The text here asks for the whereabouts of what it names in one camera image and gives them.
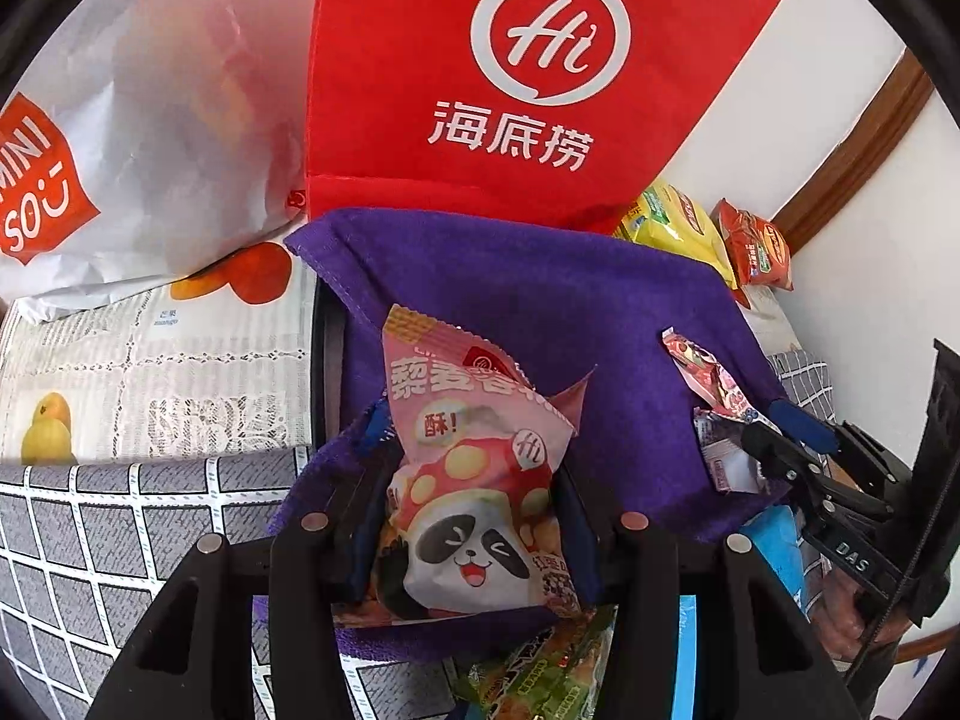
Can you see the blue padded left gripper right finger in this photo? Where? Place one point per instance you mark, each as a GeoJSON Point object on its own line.
{"type": "Point", "coordinates": [803, 427]}

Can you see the grey checked tablecloth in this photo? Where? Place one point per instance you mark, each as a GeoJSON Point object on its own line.
{"type": "Point", "coordinates": [86, 548]}

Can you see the pink white snack packet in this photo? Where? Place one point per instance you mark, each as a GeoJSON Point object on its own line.
{"type": "Point", "coordinates": [719, 423]}

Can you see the white Miniso plastic bag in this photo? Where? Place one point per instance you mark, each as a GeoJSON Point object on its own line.
{"type": "Point", "coordinates": [143, 140]}

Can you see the brown wooden door frame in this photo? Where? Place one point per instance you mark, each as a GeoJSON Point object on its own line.
{"type": "Point", "coordinates": [878, 131]}

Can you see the purple towel lined basket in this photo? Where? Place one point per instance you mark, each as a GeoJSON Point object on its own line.
{"type": "Point", "coordinates": [566, 306]}

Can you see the light blue snack box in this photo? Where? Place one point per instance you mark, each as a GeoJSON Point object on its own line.
{"type": "Point", "coordinates": [776, 537]}

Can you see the fruit print newspaper cloth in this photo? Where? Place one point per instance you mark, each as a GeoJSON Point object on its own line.
{"type": "Point", "coordinates": [214, 365]}

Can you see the pink panda snack bag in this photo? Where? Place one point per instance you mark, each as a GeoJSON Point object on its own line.
{"type": "Point", "coordinates": [469, 525]}

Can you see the person's right hand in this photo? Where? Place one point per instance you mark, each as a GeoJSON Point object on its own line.
{"type": "Point", "coordinates": [839, 626]}

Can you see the red Haidilao paper bag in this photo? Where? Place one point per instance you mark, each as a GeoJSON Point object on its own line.
{"type": "Point", "coordinates": [554, 112]}

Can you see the green snack packet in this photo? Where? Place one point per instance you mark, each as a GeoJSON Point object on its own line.
{"type": "Point", "coordinates": [555, 674]}

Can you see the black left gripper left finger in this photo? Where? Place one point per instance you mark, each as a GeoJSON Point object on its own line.
{"type": "Point", "coordinates": [191, 654]}

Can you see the orange red snack bag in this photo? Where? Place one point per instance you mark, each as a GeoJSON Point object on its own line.
{"type": "Point", "coordinates": [756, 248]}

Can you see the yellow chips bag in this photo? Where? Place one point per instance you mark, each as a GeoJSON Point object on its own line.
{"type": "Point", "coordinates": [666, 219]}

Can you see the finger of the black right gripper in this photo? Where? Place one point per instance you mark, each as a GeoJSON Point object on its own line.
{"type": "Point", "coordinates": [757, 654]}

